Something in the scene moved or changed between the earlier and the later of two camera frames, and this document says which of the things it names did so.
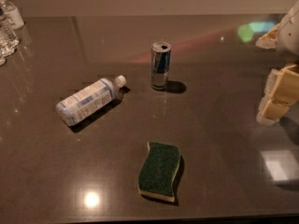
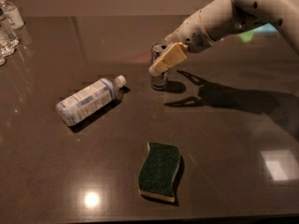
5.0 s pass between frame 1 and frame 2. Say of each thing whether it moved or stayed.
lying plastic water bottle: stayed
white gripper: moved
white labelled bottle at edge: stayed
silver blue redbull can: stayed
